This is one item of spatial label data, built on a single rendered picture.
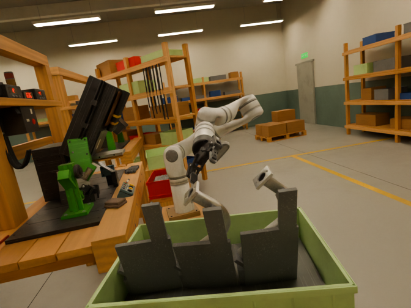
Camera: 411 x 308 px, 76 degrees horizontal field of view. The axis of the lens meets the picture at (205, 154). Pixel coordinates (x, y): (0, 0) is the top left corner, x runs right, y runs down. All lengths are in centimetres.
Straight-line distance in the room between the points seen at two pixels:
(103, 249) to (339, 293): 88
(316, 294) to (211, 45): 1059
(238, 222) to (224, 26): 1049
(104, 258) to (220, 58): 1017
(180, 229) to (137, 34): 1020
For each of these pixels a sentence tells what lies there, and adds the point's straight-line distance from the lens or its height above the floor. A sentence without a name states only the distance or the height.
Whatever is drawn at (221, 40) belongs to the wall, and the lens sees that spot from 1111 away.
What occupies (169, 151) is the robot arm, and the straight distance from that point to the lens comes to 124.
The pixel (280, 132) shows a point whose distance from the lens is 751.
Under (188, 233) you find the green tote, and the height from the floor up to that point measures 91.
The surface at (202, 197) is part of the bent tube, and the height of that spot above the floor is 116.
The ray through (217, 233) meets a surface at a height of 107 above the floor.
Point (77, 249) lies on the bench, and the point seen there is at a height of 88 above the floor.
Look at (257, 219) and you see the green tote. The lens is 102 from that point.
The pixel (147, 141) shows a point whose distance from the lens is 503.
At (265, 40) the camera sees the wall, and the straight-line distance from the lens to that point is 1160.
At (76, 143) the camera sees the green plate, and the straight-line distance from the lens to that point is 179.
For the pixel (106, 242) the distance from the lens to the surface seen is 121.
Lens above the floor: 139
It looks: 12 degrees down
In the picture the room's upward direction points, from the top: 8 degrees counter-clockwise
